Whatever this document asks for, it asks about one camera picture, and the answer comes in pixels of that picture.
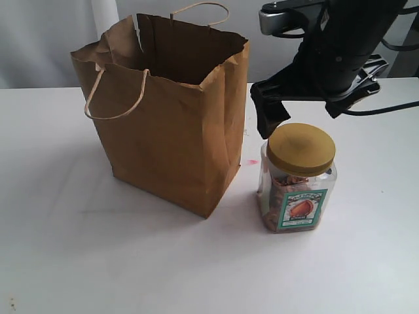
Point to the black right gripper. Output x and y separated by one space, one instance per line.
327 63

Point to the brown paper bag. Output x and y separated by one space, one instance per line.
167 99

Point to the clear jar with yellow lid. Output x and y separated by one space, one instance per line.
297 177

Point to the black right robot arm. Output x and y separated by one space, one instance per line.
386 10

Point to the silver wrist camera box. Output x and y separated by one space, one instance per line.
280 17

